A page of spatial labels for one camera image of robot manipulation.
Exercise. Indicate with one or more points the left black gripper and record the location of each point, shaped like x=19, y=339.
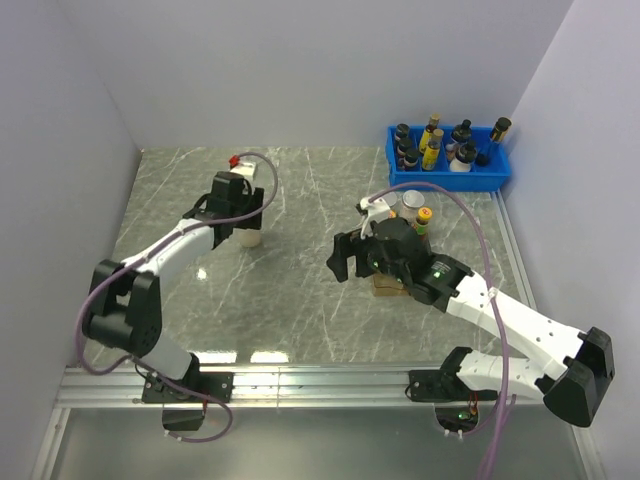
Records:
x=256, y=197

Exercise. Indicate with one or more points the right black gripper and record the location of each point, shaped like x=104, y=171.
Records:
x=346, y=245

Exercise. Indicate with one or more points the black cap shaker front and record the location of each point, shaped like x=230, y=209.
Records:
x=248, y=238

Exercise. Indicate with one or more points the silver lid jar blue label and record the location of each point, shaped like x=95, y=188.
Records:
x=391, y=199

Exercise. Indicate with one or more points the red sauce bottle yellow cap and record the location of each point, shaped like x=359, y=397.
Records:
x=421, y=223

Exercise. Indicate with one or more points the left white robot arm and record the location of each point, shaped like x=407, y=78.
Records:
x=124, y=307

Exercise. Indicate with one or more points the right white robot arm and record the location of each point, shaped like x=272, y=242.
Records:
x=567, y=369

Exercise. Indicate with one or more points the wooden tiered rack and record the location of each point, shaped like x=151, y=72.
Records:
x=387, y=286

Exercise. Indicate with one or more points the dark bottle front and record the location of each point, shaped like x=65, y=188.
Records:
x=411, y=160

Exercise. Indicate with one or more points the dark bottle middle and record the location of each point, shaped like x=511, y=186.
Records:
x=402, y=147

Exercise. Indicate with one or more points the dark bottle in bin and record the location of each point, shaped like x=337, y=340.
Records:
x=402, y=135

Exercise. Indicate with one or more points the yellow label bottle front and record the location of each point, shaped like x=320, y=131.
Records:
x=431, y=148

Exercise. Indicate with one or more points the yellow label bottle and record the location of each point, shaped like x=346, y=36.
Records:
x=431, y=148
x=430, y=127

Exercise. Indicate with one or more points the yellow label bottle rear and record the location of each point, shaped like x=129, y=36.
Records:
x=430, y=127

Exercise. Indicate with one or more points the blue plastic bin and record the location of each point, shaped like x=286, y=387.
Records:
x=488, y=178

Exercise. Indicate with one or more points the black cap white bottle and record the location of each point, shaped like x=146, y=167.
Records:
x=464, y=157

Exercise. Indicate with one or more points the black cap bottle rear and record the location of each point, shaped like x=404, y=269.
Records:
x=462, y=132

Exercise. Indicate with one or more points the leaning black yellow bottle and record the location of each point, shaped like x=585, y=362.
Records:
x=490, y=146

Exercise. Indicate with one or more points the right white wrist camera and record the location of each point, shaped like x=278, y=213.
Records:
x=372, y=211

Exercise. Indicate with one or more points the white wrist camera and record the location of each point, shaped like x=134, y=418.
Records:
x=372, y=211
x=246, y=168

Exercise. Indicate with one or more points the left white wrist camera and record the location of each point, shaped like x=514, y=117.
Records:
x=246, y=168

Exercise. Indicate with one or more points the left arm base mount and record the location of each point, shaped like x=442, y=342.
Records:
x=185, y=402

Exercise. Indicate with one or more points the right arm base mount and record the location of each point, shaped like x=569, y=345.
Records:
x=456, y=406

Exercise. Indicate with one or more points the aluminium frame rail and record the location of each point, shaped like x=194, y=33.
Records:
x=341, y=421

